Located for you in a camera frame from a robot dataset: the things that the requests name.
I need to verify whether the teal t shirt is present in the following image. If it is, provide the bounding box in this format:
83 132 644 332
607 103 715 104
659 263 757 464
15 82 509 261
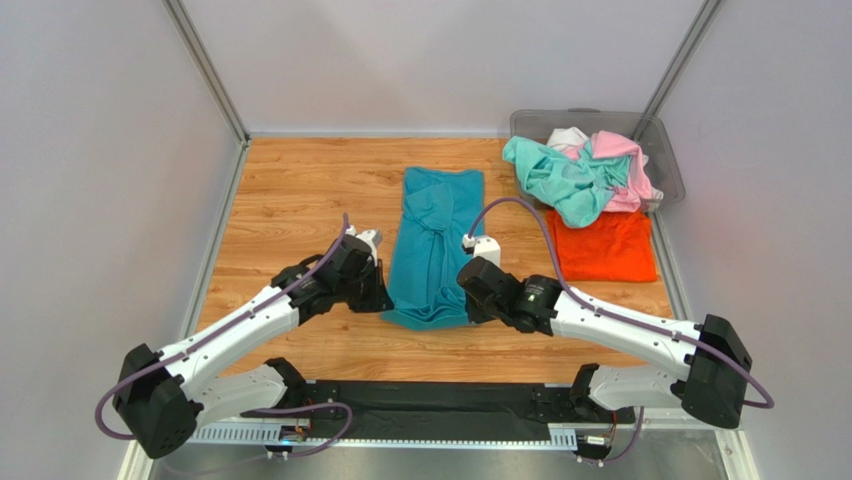
380 167 484 331

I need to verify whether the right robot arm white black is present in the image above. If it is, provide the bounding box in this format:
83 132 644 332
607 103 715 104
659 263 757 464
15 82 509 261
457 257 753 429

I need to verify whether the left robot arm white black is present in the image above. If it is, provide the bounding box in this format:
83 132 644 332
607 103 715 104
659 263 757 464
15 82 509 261
105 227 393 459

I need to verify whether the folded orange t shirt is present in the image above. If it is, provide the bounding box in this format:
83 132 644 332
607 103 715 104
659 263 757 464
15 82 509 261
546 210 657 283

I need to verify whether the mint green t shirt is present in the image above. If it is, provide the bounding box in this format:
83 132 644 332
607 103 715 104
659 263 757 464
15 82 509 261
502 136 612 228

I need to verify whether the white t shirt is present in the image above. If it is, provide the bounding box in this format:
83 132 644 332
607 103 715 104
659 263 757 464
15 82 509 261
546 127 590 152

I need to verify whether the pink t shirt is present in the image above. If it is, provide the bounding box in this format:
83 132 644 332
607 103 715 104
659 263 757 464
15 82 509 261
559 130 664 213

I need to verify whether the clear plastic bin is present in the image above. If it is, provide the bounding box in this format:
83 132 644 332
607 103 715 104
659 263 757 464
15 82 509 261
509 108 685 213

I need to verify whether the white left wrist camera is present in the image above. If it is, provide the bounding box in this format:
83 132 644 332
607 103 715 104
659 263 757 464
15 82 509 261
345 226 383 267

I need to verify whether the aluminium front frame rail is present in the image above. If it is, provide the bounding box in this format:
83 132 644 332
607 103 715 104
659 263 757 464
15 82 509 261
136 376 743 449

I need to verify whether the left aluminium corner post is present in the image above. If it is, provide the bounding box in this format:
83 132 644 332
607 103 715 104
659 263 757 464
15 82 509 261
163 0 251 146

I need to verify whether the aluminium corner post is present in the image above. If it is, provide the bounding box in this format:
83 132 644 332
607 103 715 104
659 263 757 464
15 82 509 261
163 0 251 146
632 0 725 139

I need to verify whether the right aluminium corner post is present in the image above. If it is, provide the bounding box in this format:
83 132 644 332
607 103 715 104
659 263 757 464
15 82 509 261
632 0 725 139

